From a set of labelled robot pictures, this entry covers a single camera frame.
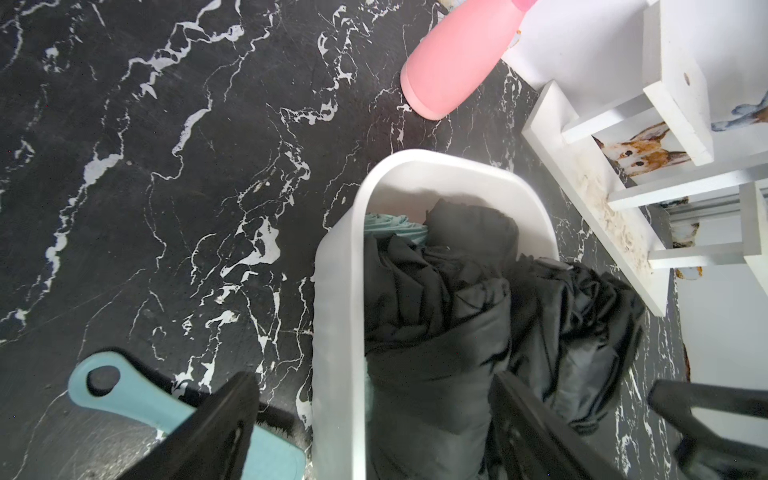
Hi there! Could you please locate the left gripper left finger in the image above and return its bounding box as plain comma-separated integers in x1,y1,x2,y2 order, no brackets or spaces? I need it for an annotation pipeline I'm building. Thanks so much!
121,372,259,479

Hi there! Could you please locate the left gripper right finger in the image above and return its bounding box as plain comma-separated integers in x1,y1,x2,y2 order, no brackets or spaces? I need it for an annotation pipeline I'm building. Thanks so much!
489,371,624,479

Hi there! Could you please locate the black umbrella front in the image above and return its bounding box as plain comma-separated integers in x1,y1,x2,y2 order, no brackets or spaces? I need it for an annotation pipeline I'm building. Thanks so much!
364,200,519,479

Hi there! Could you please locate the mint green umbrella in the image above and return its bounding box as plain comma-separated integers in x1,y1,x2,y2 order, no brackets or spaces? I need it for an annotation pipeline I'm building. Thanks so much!
364,213,428,245

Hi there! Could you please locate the white wooden plant stand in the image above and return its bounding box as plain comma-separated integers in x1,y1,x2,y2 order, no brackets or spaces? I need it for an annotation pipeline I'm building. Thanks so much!
506,1,767,316

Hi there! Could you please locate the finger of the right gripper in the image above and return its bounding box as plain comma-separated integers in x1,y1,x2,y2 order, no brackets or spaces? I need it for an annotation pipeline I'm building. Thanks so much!
648,380,767,479

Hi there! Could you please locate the teal handled brush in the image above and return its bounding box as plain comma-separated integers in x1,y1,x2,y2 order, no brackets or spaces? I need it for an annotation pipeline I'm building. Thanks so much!
68,351,306,479

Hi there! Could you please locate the black umbrella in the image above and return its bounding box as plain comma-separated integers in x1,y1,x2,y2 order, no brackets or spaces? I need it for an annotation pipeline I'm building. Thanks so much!
508,255,646,436
364,200,519,479

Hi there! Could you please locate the white plastic storage box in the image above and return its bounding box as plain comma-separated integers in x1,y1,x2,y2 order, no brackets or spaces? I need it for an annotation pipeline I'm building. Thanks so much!
312,149,559,479

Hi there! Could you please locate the black umbrella back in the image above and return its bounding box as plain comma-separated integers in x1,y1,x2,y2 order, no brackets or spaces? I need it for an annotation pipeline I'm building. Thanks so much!
508,255,646,436

